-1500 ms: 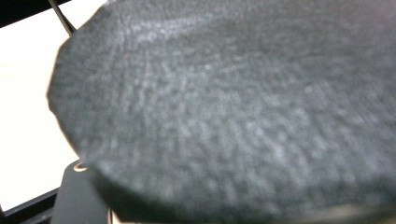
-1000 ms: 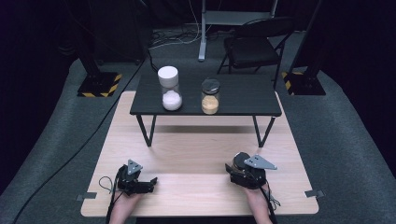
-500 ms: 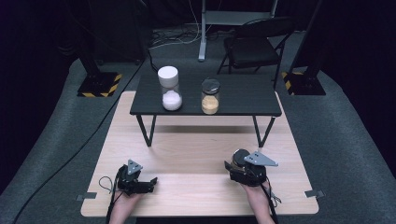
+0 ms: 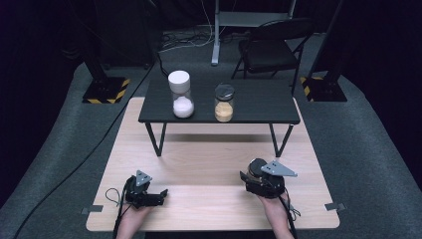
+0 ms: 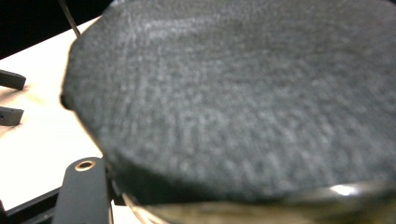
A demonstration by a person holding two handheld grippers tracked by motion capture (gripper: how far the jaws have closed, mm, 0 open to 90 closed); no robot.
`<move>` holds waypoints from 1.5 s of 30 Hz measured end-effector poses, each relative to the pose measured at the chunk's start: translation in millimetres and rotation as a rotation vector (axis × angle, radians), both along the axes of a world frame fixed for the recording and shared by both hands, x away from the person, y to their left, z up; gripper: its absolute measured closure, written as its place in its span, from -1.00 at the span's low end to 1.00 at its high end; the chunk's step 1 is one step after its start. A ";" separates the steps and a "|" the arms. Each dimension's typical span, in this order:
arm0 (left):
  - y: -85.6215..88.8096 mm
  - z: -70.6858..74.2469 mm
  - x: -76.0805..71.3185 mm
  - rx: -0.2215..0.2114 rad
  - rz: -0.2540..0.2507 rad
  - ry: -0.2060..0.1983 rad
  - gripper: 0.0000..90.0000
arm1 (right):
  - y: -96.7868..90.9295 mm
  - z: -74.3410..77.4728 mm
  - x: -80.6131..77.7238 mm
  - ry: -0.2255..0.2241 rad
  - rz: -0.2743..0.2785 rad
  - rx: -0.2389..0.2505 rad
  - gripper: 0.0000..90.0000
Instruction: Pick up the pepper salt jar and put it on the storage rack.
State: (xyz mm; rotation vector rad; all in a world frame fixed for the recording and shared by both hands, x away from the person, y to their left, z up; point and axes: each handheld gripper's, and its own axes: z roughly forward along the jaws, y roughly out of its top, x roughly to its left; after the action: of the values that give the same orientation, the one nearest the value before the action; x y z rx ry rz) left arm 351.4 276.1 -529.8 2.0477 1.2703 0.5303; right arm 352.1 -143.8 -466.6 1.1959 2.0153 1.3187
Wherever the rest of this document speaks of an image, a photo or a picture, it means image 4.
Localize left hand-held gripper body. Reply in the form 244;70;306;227
124;169;159;210

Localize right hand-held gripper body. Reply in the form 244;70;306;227
245;159;299;200

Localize black lid jar of tan powder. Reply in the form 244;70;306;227
213;83;236;123

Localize black raised shelf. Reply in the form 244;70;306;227
137;78;302;158

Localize white lid jar of white powder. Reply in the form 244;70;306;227
167;70;195;120

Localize person's left hand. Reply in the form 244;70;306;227
117;203;154;233

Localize person's right hand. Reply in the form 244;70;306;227
258;192;291;221

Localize grey tape strip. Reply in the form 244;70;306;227
323;202;347;212
81;204;105;215

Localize black stand with striped base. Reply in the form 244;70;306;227
64;0;131;105
300;0;348;103

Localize black folding chair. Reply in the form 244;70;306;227
231;18;317;98

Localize left hand-held gripper cable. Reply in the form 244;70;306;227
105;180;132;239

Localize hand-held gripper cable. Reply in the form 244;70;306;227
105;180;132;239
278;193;303;239

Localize right hand-held gripper cable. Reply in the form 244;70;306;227
278;193;303;239

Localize long black floor cable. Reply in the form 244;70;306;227
12;49;172;239

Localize white desk frame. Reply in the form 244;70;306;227
210;0;297;67

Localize tangle of floor cables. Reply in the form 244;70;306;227
158;19;253;54

